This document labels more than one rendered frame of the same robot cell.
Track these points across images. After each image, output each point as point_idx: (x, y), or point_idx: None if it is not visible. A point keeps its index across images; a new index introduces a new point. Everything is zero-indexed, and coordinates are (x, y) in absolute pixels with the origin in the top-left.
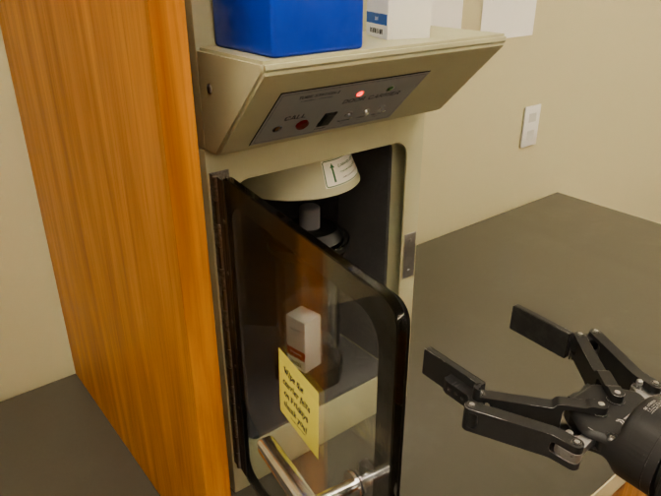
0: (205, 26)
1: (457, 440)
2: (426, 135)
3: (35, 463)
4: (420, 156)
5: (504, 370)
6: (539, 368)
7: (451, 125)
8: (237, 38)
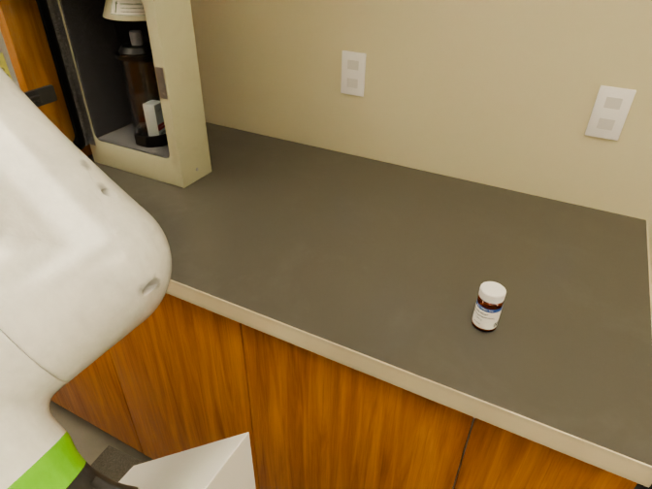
0: None
1: (146, 208)
2: (433, 68)
3: None
4: (153, 13)
5: (229, 215)
6: (239, 229)
7: (469, 69)
8: None
